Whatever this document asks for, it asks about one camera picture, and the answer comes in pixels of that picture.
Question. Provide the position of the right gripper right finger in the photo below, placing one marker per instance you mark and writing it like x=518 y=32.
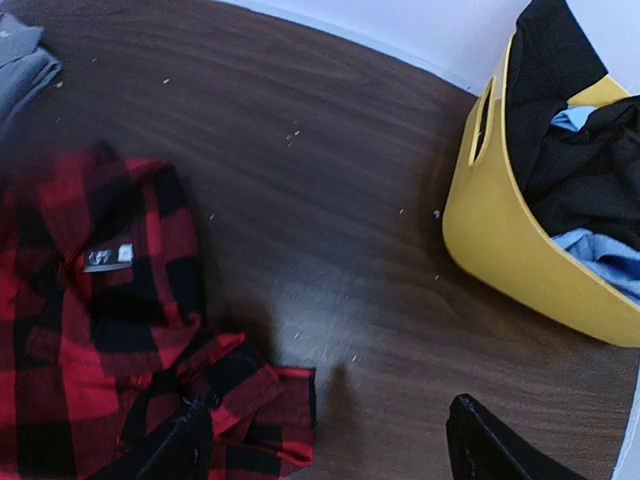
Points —
x=481 y=446

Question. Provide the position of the folded grey shirt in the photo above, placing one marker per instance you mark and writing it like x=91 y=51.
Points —
x=26 y=66

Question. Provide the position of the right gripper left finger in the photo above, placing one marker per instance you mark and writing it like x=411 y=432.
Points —
x=184 y=451

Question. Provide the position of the black garment in bin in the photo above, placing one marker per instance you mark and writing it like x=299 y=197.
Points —
x=550 y=61

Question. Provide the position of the yellow plastic bin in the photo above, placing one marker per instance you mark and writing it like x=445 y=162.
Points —
x=490 y=233

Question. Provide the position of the red black plaid shirt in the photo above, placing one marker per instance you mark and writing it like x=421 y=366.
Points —
x=104 y=335

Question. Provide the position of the light blue garment in bin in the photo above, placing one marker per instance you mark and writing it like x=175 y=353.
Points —
x=605 y=255

